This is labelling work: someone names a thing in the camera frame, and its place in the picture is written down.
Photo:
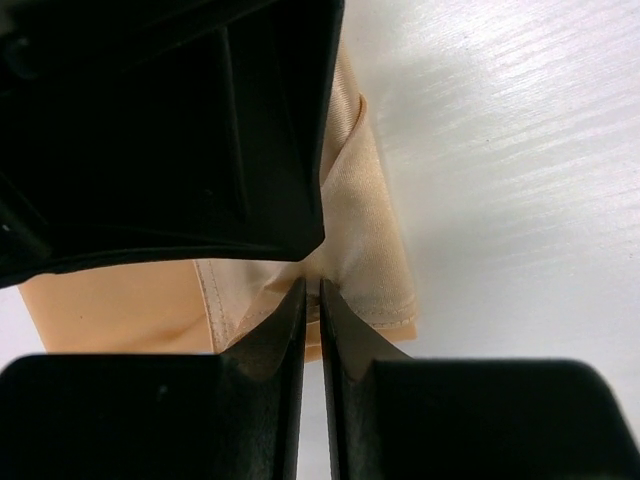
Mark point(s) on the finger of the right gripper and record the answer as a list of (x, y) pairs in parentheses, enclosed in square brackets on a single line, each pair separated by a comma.
[(140, 131)]

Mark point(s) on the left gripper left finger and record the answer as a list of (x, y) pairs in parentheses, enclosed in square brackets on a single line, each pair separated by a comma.
[(234, 415)]

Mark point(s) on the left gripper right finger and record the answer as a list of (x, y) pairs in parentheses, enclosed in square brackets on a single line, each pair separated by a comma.
[(392, 416)]

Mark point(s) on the peach satin cloth napkin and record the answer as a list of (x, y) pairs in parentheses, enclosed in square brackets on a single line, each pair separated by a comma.
[(207, 305)]

